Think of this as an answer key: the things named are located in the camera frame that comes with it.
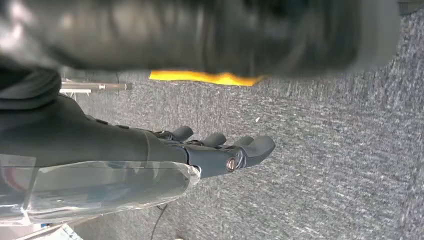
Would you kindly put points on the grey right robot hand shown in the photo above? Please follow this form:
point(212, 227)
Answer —
point(82, 139)

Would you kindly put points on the steel workbench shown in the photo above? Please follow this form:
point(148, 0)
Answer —
point(99, 86)

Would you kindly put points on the small white object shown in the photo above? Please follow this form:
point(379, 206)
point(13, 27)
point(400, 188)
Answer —
point(74, 91)

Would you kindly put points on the yellow floor tape square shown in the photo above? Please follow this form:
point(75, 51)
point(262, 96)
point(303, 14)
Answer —
point(205, 77)

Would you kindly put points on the robot right leg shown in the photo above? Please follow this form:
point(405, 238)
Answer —
point(198, 33)

